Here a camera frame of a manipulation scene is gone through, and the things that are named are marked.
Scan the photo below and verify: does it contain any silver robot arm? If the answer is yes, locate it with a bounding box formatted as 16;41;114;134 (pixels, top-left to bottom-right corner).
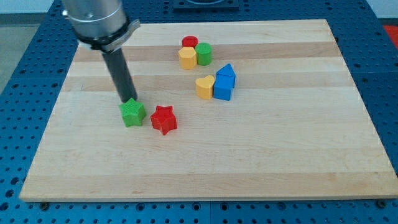
62;0;141;54

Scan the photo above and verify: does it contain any red star block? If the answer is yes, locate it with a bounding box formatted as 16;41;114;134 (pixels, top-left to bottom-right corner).
150;105;178;135

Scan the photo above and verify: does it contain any green star block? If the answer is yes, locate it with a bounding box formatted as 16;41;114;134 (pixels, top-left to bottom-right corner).
119;98;147;127

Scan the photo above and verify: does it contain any yellow heart block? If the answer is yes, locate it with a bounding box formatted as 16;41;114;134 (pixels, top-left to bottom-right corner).
195;75;215;100

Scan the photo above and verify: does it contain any wooden board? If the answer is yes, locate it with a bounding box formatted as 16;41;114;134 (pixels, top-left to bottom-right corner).
20;19;397;202

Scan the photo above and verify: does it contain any blue cube block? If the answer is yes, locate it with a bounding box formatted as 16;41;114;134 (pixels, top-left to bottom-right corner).
213;75;234;101

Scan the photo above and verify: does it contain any blue triangle block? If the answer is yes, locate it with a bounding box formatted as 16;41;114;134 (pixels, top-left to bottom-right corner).
216;63;236;88

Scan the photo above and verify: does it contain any yellow hexagon block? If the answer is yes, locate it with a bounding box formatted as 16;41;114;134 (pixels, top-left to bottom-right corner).
178;47;197;70

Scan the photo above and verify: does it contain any green cylinder block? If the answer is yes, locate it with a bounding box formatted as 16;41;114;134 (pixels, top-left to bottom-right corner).
195;42;212;66

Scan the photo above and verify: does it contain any red cylinder block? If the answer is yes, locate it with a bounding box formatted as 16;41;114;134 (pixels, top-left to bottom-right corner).
182;35;199;48

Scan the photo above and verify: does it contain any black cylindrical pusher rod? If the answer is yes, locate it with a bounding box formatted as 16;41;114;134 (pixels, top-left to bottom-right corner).
102;49;137;103

